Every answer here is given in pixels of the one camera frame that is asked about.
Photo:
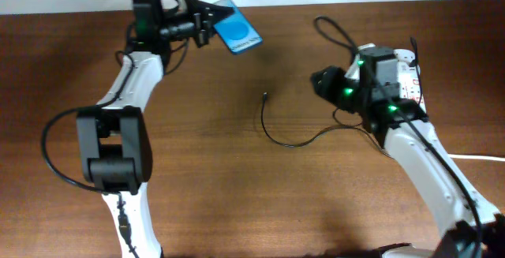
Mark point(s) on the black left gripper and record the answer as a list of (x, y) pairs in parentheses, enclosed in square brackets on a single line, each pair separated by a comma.
[(205, 19)]

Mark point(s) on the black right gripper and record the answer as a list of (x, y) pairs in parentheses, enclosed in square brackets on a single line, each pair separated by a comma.
[(321, 81)]

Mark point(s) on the blue Galaxy smartphone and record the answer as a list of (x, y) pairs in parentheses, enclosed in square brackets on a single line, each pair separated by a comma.
[(235, 30)]

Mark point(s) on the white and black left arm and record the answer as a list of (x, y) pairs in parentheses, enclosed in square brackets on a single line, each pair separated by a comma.
[(115, 150)]

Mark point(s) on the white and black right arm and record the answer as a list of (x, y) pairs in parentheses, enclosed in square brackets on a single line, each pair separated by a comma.
[(375, 87)]

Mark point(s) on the white power strip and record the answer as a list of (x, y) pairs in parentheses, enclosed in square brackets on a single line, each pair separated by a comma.
[(410, 87)]

